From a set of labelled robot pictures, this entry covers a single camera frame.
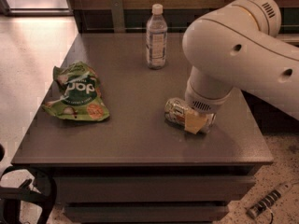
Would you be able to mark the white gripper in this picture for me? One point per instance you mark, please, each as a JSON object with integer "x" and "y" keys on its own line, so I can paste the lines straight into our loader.
{"x": 202, "y": 104}

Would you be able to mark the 7up soda can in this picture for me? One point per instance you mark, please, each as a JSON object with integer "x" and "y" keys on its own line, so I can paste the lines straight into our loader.
{"x": 175, "y": 110}

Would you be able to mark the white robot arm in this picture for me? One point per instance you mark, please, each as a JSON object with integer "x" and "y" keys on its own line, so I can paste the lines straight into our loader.
{"x": 236, "y": 46}

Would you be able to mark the upper grey drawer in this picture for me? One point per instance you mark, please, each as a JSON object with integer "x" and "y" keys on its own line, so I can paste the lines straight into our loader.
{"x": 151, "y": 189}

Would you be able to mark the grey drawer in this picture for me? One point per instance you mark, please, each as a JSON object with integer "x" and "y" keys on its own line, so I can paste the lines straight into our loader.
{"x": 145, "y": 214}
{"x": 151, "y": 189}

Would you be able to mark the clear plastic water bottle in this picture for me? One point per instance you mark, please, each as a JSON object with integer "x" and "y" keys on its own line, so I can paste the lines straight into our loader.
{"x": 156, "y": 38}

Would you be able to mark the lower grey drawer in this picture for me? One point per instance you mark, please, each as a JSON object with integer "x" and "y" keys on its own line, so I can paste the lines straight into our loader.
{"x": 145, "y": 214}

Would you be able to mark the green chip bag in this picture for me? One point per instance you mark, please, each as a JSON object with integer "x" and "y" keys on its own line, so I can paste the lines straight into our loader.
{"x": 80, "y": 98}

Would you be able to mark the left metal bracket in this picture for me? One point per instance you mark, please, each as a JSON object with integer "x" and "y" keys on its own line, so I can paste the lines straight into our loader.
{"x": 117, "y": 16}

